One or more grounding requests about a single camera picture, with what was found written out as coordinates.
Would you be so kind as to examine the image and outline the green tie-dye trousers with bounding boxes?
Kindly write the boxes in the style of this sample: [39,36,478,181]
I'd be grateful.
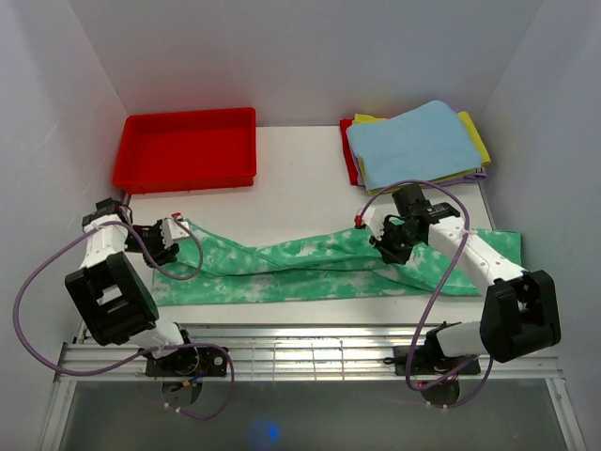
[150,218,523,307]

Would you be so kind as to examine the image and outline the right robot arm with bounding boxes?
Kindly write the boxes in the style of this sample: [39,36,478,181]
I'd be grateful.
[355,183,562,375]

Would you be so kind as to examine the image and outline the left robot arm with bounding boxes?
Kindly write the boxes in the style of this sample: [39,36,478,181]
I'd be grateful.
[65,197,201,376]

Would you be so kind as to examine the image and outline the red plastic bin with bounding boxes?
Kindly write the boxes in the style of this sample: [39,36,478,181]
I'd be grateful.
[113,107,257,194]

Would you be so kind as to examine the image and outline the yellow folded cloth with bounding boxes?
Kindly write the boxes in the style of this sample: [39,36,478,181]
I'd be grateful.
[352,110,492,196]

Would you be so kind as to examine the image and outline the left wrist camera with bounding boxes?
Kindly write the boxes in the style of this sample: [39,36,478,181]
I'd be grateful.
[160,213,190,248]

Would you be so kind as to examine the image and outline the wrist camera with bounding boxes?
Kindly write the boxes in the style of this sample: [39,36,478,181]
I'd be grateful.
[160,213,190,248]
[354,207,385,241]

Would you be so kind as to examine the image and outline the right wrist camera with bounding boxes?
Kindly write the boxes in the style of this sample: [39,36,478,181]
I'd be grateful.
[354,207,385,241]

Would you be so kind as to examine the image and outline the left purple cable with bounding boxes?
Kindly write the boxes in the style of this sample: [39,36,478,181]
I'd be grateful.
[12,220,235,421]

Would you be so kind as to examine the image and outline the purple cable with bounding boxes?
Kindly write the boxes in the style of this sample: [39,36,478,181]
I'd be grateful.
[356,179,495,411]
[12,220,235,421]

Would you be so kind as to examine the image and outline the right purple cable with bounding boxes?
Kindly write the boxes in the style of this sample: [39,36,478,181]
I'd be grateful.
[356,179,495,411]

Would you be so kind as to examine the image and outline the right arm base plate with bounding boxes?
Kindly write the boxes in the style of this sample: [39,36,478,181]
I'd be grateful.
[385,346,481,376]

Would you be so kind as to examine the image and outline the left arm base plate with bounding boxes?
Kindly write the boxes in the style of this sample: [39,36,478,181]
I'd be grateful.
[144,346,228,379]

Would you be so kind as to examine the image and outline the aluminium rail frame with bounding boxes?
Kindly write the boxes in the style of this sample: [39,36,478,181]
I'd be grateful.
[39,326,586,450]

